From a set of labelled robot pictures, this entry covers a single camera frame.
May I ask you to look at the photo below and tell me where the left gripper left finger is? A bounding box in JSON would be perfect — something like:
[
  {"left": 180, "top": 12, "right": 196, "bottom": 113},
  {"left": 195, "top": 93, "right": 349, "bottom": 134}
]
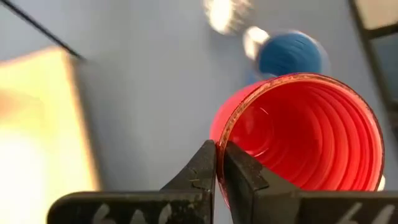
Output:
[{"left": 46, "top": 139, "right": 217, "bottom": 224}]

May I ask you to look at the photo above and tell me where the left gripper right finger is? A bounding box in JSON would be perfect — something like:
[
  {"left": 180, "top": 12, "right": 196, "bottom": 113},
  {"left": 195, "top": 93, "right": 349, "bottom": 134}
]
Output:
[{"left": 223, "top": 141, "right": 398, "bottom": 224}]

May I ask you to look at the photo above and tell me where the red and white mug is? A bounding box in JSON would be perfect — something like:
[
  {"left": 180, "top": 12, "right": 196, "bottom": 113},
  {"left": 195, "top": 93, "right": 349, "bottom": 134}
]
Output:
[{"left": 208, "top": 72, "right": 386, "bottom": 212}]

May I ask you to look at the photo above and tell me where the blue and white mug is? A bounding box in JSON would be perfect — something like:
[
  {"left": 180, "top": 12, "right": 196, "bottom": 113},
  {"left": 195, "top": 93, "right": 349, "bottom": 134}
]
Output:
[{"left": 242, "top": 26, "right": 330, "bottom": 83}]

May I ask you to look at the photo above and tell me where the blue-grey table mat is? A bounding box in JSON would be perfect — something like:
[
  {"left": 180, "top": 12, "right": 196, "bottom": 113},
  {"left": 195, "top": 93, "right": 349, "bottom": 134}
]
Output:
[{"left": 0, "top": 0, "right": 398, "bottom": 224}]

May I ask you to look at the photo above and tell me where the wooden shelf rack black frame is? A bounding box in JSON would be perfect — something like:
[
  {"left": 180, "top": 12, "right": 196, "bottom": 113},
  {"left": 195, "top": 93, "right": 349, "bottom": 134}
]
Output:
[{"left": 0, "top": 0, "right": 102, "bottom": 224}]

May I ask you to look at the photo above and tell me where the pale pink mug white handle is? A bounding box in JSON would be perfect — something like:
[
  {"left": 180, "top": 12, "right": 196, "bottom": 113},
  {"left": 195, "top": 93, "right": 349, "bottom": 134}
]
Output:
[{"left": 201, "top": 0, "right": 252, "bottom": 35}]

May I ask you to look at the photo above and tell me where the black metal table frame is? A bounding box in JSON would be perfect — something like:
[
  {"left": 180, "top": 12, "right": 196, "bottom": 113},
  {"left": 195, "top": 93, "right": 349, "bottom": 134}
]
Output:
[{"left": 348, "top": 0, "right": 398, "bottom": 138}]

